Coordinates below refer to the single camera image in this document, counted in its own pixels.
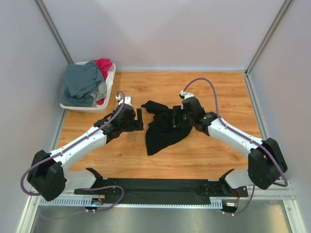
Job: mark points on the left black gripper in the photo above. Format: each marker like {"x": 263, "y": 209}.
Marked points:
{"x": 138, "y": 124}

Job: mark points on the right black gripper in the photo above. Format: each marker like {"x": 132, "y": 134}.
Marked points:
{"x": 177, "y": 113}

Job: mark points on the black t-shirt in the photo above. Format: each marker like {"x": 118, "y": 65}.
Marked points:
{"x": 161, "y": 133}

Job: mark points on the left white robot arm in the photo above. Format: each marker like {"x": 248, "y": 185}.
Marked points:
{"x": 50, "y": 175}

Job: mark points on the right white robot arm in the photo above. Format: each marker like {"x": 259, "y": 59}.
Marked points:
{"x": 266, "y": 163}

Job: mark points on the white laundry basket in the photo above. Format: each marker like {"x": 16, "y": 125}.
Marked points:
{"x": 84, "y": 109}

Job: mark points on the light grey t-shirt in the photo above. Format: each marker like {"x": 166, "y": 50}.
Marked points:
{"x": 99, "y": 94}

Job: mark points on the white t-shirt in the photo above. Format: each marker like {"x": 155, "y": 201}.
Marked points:
{"x": 109, "y": 83}

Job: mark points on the pink red t-shirt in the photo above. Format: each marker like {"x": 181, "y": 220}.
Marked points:
{"x": 104, "y": 65}

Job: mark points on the teal grey t-shirt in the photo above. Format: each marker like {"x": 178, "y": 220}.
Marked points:
{"x": 79, "y": 83}

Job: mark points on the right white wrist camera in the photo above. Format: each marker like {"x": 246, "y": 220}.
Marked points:
{"x": 185, "y": 95}

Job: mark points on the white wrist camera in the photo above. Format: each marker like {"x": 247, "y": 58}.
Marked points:
{"x": 127, "y": 100}
{"x": 185, "y": 95}

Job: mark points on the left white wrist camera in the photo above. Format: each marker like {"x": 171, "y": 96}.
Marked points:
{"x": 127, "y": 100}

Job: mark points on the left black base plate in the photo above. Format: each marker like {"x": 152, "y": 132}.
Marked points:
{"x": 104, "y": 187}

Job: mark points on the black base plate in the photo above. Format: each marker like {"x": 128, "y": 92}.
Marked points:
{"x": 221, "y": 189}
{"x": 104, "y": 187}

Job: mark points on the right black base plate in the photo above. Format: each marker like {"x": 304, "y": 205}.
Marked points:
{"x": 221, "y": 189}

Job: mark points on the aluminium frame rail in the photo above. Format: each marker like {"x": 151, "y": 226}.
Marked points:
{"x": 274, "y": 193}

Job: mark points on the left corner aluminium post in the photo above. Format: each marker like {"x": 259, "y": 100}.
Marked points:
{"x": 53, "y": 29}

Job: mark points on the corner aluminium post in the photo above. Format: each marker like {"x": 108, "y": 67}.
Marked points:
{"x": 53, "y": 29}
{"x": 269, "y": 34}

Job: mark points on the slotted grey cable duct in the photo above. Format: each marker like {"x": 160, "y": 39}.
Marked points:
{"x": 88, "y": 202}

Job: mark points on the right corner aluminium post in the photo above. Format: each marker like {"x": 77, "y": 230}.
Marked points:
{"x": 269, "y": 34}

